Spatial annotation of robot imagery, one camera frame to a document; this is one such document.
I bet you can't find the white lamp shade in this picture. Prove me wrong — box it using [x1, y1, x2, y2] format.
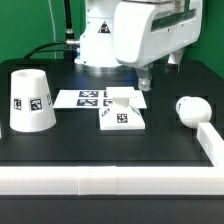
[10, 69, 56, 132]

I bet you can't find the white front wall bar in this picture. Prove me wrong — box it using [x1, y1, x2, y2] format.
[0, 167, 224, 196]

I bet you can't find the white lamp base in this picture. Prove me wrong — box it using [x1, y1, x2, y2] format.
[99, 87, 145, 130]

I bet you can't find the white marker sheet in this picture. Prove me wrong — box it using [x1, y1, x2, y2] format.
[53, 90, 147, 109]

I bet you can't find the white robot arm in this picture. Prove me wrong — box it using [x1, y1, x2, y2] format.
[75, 0, 203, 91]

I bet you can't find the black vertical cable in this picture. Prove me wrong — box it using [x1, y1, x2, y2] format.
[63, 0, 75, 62]

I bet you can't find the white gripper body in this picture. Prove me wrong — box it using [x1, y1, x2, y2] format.
[113, 0, 203, 67]

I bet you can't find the white right wall bar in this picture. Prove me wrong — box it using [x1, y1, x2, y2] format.
[197, 122, 224, 168]

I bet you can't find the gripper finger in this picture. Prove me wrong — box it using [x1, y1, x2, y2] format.
[165, 48, 184, 75]
[136, 64, 153, 91]

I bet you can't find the white wall bar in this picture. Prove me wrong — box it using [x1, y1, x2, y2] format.
[0, 167, 224, 196]
[197, 122, 224, 168]

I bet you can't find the white lamp bulb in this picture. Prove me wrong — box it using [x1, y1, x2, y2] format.
[176, 96, 212, 129]

